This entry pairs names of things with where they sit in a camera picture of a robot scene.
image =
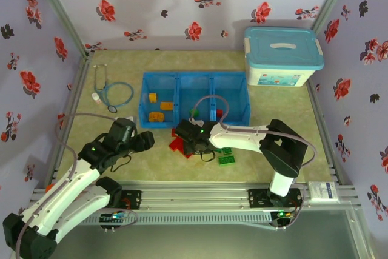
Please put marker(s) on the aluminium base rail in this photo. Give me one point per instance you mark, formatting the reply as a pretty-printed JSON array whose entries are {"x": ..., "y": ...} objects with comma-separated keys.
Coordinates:
[{"x": 194, "y": 198}]

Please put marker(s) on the blue stethoscope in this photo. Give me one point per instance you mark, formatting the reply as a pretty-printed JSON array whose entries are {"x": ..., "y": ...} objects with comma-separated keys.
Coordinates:
[{"x": 112, "y": 108}]

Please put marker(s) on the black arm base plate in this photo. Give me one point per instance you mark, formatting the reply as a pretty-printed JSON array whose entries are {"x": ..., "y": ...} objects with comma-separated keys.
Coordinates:
[
  {"x": 257, "y": 198},
  {"x": 133, "y": 199}
]

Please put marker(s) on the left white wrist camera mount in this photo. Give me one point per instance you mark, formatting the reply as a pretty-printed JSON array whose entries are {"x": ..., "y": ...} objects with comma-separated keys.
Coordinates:
[{"x": 131, "y": 118}]

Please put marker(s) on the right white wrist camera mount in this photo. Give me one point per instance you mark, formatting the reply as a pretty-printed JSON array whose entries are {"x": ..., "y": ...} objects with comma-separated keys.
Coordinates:
[{"x": 197, "y": 122}]

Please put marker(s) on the red lego brick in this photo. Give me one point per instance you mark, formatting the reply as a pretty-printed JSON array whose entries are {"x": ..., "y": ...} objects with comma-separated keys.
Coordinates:
[
  {"x": 175, "y": 140},
  {"x": 188, "y": 156},
  {"x": 175, "y": 133},
  {"x": 219, "y": 113},
  {"x": 177, "y": 147}
]

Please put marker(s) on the white storage box blue lid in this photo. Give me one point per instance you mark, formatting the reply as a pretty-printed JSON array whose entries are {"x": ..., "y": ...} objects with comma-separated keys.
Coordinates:
[{"x": 282, "y": 55}]

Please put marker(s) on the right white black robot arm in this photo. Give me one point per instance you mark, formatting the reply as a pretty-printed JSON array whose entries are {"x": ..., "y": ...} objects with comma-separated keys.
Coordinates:
[{"x": 236, "y": 134}]

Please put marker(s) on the small circuit board green light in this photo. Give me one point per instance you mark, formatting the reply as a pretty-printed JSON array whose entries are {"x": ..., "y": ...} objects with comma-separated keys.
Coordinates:
[
  {"x": 112, "y": 217},
  {"x": 282, "y": 215}
]

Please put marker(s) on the green lego brick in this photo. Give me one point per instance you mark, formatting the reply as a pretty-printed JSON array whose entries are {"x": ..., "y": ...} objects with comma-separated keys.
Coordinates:
[
  {"x": 227, "y": 160},
  {"x": 227, "y": 150},
  {"x": 194, "y": 112}
]

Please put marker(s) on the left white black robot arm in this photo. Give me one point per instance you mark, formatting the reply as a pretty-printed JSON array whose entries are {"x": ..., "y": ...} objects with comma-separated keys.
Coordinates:
[{"x": 60, "y": 192}]

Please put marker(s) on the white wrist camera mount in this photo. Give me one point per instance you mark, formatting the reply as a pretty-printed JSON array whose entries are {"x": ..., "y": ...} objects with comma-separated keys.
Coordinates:
[
  {"x": 131, "y": 118},
  {"x": 197, "y": 122}
]

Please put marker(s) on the grey metal panel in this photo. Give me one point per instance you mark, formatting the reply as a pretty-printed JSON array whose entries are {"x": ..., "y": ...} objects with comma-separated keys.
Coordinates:
[{"x": 194, "y": 244}]

